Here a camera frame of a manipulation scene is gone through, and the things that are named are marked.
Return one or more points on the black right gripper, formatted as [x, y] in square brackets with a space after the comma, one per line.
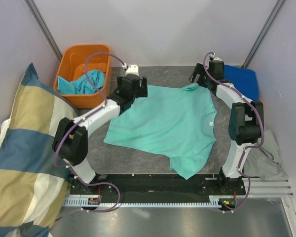
[199, 69]

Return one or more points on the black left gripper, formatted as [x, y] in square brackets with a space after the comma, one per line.
[142, 92]

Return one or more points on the mint green t shirt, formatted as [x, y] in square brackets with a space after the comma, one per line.
[174, 122]

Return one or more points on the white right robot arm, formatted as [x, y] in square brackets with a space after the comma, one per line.
[245, 127]

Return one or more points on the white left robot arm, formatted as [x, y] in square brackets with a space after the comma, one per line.
[71, 138]

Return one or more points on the folded blue t shirt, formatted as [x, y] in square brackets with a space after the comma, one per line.
[244, 81]

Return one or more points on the light blue t shirt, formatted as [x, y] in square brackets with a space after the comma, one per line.
[82, 85]

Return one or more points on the orange plastic basket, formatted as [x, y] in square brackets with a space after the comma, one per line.
[74, 64]

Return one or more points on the grey cloth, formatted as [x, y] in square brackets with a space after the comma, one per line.
[266, 162]

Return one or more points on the striped blue beige pillow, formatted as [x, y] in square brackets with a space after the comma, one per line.
[32, 188]

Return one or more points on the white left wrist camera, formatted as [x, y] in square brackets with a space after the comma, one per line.
[131, 69]

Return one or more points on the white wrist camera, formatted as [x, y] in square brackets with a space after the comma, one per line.
[131, 69]
[213, 57]

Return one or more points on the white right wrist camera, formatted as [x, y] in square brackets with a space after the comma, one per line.
[213, 57]

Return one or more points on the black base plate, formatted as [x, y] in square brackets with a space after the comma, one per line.
[160, 187]

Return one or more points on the right aluminium corner post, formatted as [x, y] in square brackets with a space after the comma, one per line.
[263, 32]

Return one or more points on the aluminium corner post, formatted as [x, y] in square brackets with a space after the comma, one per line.
[43, 27]
[263, 32]

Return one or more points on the white slotted cable duct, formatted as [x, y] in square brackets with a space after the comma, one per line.
[84, 202]

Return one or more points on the left aluminium corner post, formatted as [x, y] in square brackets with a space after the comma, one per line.
[43, 27]

